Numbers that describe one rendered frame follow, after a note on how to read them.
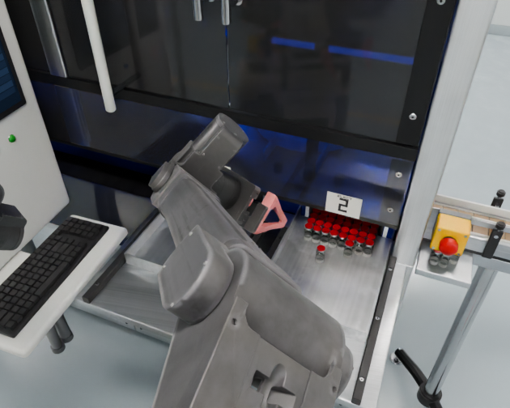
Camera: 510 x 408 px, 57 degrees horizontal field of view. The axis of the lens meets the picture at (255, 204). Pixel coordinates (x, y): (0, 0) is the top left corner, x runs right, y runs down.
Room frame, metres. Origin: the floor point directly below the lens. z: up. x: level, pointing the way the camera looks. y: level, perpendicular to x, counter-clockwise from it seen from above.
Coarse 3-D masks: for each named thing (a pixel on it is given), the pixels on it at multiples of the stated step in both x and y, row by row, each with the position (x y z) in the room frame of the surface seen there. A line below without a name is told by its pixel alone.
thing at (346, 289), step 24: (288, 240) 0.88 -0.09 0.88; (384, 240) 0.88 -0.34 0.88; (288, 264) 0.80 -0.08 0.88; (312, 264) 0.80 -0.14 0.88; (336, 264) 0.80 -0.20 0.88; (360, 264) 0.80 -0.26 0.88; (384, 264) 0.80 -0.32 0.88; (312, 288) 0.72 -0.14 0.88; (336, 288) 0.72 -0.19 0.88; (360, 288) 0.72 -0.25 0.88; (336, 312) 0.65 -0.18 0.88; (360, 312) 0.65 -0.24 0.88; (360, 336) 0.58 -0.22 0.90
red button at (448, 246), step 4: (440, 240) 0.76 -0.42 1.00; (444, 240) 0.75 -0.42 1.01; (448, 240) 0.74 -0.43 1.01; (452, 240) 0.74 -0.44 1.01; (440, 244) 0.74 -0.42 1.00; (444, 244) 0.74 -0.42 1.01; (448, 244) 0.74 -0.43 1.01; (452, 244) 0.73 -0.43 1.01; (456, 244) 0.74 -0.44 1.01; (440, 248) 0.74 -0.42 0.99; (444, 248) 0.74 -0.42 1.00; (448, 248) 0.73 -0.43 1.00; (452, 248) 0.73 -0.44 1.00; (456, 248) 0.73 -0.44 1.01; (444, 252) 0.73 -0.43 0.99; (448, 252) 0.73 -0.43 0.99; (452, 252) 0.73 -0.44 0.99; (456, 252) 0.73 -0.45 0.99
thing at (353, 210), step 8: (328, 192) 0.88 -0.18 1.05; (328, 200) 0.87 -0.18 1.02; (336, 200) 0.87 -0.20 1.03; (352, 200) 0.85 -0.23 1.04; (360, 200) 0.85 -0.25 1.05; (328, 208) 0.87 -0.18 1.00; (336, 208) 0.87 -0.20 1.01; (344, 208) 0.86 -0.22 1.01; (352, 208) 0.85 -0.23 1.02; (360, 208) 0.84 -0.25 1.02; (352, 216) 0.85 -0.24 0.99
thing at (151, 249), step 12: (252, 204) 1.03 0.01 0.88; (156, 216) 0.94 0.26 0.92; (156, 228) 0.93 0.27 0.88; (168, 228) 0.93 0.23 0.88; (144, 240) 0.87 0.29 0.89; (156, 240) 0.88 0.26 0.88; (168, 240) 0.88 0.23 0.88; (132, 252) 0.82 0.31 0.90; (144, 252) 0.84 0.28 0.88; (156, 252) 0.84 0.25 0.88; (168, 252) 0.84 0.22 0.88; (132, 264) 0.80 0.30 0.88; (144, 264) 0.78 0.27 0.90; (156, 264) 0.77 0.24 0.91
